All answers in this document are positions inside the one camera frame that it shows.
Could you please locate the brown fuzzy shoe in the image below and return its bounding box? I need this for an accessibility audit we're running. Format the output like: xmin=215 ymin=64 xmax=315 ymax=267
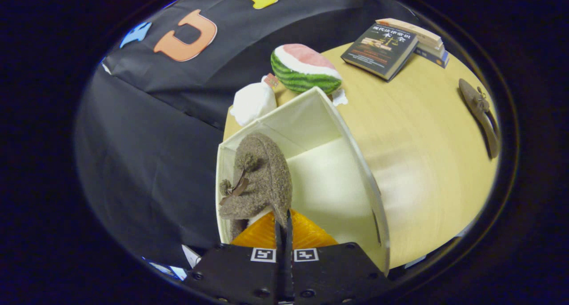
xmin=219 ymin=132 xmax=293 ymax=241
xmin=459 ymin=78 xmax=501 ymax=159

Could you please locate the black paperback book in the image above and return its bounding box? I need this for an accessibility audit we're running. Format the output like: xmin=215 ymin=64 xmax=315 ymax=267
xmin=341 ymin=23 xmax=419 ymax=82

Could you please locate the cream fabric storage box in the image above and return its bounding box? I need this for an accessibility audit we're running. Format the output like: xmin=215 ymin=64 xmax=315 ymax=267
xmin=216 ymin=86 xmax=391 ymax=277

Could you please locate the watermelon slice plush toy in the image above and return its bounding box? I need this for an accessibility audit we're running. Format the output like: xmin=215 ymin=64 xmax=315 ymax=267
xmin=270 ymin=44 xmax=348 ymax=106

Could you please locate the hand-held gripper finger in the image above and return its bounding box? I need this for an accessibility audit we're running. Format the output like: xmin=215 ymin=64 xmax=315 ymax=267
xmin=285 ymin=209 xmax=394 ymax=305
xmin=184 ymin=212 xmax=285 ymax=305

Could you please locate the beige book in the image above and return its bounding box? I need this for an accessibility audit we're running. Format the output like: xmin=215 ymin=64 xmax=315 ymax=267
xmin=376 ymin=18 xmax=444 ymax=59

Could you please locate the white plush toy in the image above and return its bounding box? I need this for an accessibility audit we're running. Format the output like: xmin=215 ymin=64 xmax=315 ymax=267
xmin=230 ymin=76 xmax=278 ymax=127

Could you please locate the black backdrop cloth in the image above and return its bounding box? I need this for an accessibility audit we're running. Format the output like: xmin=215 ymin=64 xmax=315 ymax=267
xmin=76 ymin=0 xmax=418 ymax=268

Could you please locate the blue book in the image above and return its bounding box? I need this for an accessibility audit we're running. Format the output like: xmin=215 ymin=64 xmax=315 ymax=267
xmin=414 ymin=47 xmax=449 ymax=68

